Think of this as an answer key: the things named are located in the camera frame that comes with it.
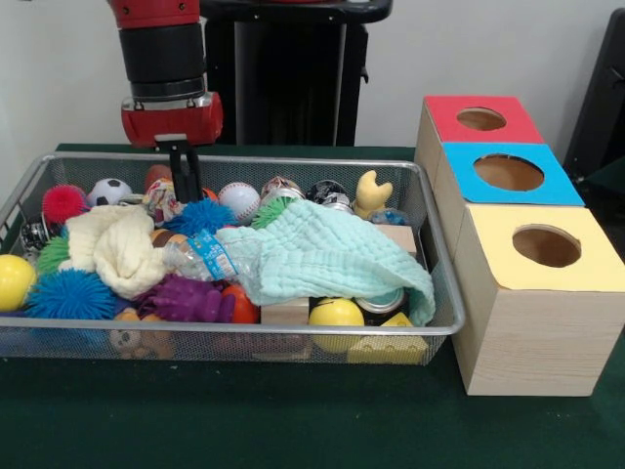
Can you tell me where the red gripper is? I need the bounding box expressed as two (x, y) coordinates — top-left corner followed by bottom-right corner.
(120, 91), (225, 204)

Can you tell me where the pale patterned fabric scrunchie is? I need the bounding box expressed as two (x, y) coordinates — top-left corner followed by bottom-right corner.
(142, 178), (187, 226)

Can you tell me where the mint green cloth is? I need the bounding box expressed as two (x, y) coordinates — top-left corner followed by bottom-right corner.
(217, 199), (437, 327)

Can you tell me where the wooden box with three holes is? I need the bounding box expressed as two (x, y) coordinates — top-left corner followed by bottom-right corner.
(414, 95), (625, 398)

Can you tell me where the black and white soccer ball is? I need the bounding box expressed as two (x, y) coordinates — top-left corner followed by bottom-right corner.
(86, 178), (134, 207)

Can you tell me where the crushed clear plastic bottle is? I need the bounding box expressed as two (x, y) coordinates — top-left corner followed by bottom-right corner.
(162, 229), (268, 294)

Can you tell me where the cream white cloth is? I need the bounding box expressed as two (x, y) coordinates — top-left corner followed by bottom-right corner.
(64, 203), (170, 300)

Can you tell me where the purple knobbly rubber toy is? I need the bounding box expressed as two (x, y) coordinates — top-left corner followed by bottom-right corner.
(139, 273), (238, 323)

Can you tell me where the pink spiky ball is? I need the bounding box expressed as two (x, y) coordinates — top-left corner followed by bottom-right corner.
(41, 184), (92, 226)

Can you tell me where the large blue spiky ball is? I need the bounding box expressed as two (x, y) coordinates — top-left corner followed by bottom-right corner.
(23, 268), (118, 321)

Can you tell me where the plain yellow ball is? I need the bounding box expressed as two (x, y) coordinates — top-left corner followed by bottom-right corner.
(0, 253), (38, 313)

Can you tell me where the yellow smiley face ball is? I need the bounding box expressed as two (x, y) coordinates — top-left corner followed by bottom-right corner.
(308, 296), (366, 354)

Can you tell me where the dark green table cloth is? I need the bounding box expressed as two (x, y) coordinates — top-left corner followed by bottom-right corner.
(0, 142), (625, 469)
(583, 160), (625, 231)

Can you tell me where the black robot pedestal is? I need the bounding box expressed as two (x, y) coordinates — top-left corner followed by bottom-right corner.
(197, 0), (395, 147)

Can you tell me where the shallow wire mesh bin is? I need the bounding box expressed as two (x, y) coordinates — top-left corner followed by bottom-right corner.
(0, 150), (466, 365)

